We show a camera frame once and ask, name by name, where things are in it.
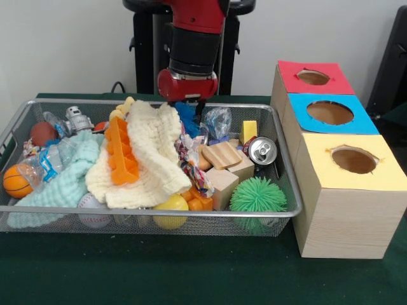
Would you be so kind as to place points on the silver toy robot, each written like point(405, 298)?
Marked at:
point(78, 119)

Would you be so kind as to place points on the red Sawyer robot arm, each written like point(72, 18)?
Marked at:
point(194, 35)

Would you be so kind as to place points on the silver soda can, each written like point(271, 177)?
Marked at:
point(262, 151)

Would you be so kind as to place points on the ridged wooden soap dish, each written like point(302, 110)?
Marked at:
point(221, 155)

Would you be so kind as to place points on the plain wooden cube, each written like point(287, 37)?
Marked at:
point(222, 189)

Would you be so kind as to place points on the blue spiky ball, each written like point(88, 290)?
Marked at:
point(187, 119)

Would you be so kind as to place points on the small orange basketball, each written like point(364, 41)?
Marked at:
point(17, 182)

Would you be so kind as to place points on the orange plastic compartment tray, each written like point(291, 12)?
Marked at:
point(122, 152)

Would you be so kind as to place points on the dark green table cloth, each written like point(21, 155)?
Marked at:
point(190, 270)

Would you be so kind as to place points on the wooden box with three holes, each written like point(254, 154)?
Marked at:
point(346, 203)

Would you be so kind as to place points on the large green spiky ball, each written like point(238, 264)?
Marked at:
point(257, 195)

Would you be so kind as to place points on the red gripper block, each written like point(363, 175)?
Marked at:
point(187, 87)

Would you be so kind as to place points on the cream waffle cloth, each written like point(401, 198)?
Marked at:
point(152, 152)

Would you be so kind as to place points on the mint green knitted cloth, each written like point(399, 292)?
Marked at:
point(63, 184)

